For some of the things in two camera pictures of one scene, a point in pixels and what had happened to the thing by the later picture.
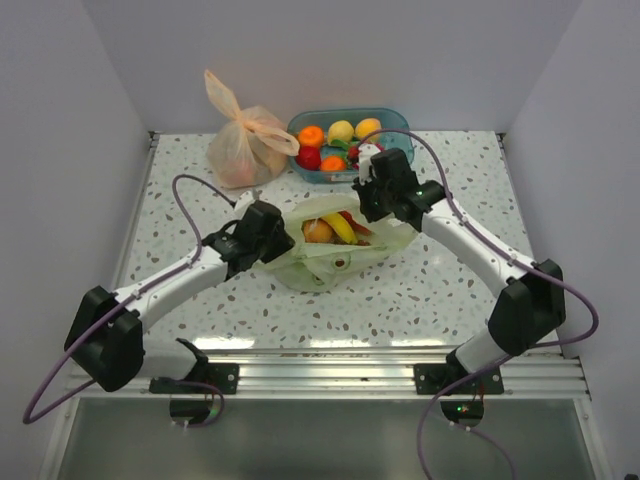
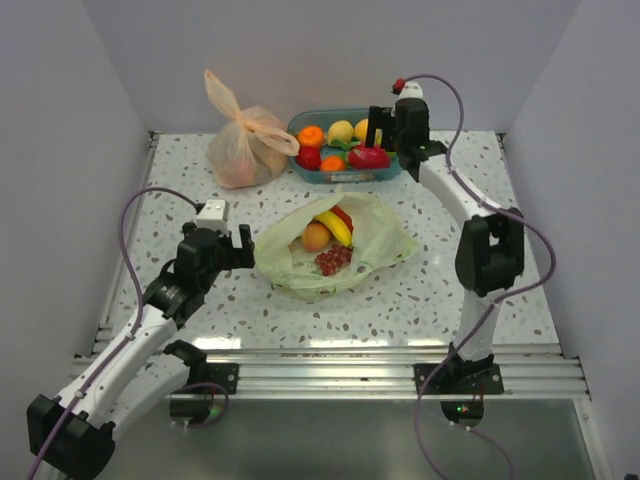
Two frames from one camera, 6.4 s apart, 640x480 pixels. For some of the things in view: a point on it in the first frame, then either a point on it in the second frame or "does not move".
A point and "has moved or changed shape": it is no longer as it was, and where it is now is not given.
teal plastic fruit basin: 330,139 does not move
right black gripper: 370,214 → 379,118
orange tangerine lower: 332,163 does not move
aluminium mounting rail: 551,373 does not move
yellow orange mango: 365,126 does not move
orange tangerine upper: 311,136 does not move
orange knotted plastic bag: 247,149 does not move
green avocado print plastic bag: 313,266 has moved or changed shape
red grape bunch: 339,241 → 334,258
